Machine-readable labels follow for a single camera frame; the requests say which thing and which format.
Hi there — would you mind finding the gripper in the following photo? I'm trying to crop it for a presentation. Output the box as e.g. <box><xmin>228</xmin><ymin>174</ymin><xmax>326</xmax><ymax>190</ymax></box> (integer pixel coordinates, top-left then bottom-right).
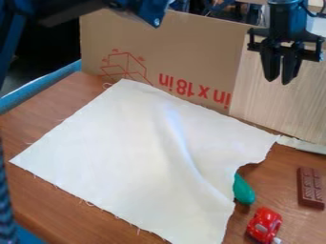
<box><xmin>245</xmin><ymin>19</ymin><xmax>326</xmax><ymax>86</ymax></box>

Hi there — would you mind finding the white cloth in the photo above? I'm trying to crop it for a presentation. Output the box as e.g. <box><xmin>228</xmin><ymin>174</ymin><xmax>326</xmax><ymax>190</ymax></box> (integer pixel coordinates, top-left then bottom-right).
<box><xmin>9</xmin><ymin>78</ymin><xmax>282</xmax><ymax>244</ymax></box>

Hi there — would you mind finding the wooden board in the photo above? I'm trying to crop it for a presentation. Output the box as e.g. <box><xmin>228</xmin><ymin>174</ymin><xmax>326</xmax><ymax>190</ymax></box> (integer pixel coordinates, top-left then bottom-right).
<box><xmin>228</xmin><ymin>30</ymin><xmax>326</xmax><ymax>147</ymax></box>

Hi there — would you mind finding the cardboard box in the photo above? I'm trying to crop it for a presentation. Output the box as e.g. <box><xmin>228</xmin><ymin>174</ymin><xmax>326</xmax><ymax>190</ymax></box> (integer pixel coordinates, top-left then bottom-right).
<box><xmin>78</xmin><ymin>9</ymin><xmax>257</xmax><ymax>116</ymax></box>

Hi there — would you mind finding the brown toy chocolate bar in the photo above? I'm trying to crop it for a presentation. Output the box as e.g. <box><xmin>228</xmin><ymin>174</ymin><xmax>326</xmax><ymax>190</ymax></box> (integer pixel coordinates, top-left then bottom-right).
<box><xmin>295</xmin><ymin>166</ymin><xmax>326</xmax><ymax>211</ymax></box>

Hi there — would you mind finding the green toy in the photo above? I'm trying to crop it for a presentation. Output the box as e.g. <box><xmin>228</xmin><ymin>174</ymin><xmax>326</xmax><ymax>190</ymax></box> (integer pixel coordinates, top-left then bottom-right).
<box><xmin>232</xmin><ymin>172</ymin><xmax>257</xmax><ymax>205</ymax></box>

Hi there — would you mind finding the red toy car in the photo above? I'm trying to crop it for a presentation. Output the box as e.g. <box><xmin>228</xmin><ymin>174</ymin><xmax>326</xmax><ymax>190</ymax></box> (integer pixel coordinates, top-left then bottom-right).
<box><xmin>244</xmin><ymin>207</ymin><xmax>284</xmax><ymax>244</ymax></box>

